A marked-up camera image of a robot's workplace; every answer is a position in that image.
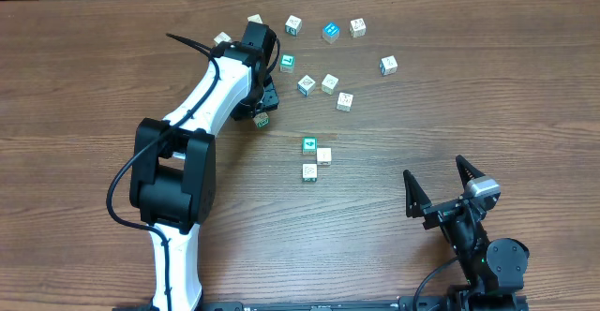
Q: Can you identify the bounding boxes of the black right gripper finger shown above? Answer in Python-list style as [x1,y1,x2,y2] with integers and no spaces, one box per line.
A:
[403,170,431,218]
[456,155,485,189]

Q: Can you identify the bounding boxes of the wooden block green bottom side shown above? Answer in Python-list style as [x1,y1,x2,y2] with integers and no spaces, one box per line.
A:
[253,112,270,128]

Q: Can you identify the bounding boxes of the wooden block yellow side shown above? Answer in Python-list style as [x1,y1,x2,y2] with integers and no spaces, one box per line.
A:
[337,92,353,111]

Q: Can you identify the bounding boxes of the green top block number 4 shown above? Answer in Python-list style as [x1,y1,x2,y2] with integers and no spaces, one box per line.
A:
[302,137,318,155]

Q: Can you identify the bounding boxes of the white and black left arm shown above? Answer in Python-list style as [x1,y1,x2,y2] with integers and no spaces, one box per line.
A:
[129,22,280,310]

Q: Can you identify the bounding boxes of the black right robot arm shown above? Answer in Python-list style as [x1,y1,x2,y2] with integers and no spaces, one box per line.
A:
[397,155,530,311]

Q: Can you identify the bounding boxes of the wooden block green letter side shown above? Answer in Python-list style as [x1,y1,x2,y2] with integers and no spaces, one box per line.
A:
[247,14,263,23]

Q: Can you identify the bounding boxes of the wooden block teal side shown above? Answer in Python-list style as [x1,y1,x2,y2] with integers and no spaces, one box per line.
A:
[285,15,302,37]

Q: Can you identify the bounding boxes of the plain wooden block far left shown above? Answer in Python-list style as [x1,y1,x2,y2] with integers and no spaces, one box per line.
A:
[214,32,232,45]

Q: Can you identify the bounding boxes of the green top block letter L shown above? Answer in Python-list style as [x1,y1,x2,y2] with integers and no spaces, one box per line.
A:
[279,54,295,73]

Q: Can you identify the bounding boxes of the wooden block diamond drawing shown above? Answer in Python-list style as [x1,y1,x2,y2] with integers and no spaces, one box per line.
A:
[297,75,316,96]

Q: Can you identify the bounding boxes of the blue top wooden block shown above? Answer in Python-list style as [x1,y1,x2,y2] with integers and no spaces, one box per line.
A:
[322,22,340,44]

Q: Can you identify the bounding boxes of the wooden block oval drawing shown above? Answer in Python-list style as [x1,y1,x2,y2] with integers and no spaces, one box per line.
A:
[321,74,339,95]

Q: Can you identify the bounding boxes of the wooden block black drawing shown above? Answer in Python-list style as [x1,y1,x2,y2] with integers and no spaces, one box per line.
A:
[350,18,367,37]

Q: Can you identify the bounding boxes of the wooden block blue side right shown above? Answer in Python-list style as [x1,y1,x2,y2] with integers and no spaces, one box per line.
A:
[379,55,398,76]

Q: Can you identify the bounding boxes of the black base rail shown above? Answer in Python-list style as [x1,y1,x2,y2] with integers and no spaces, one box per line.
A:
[112,294,530,311]

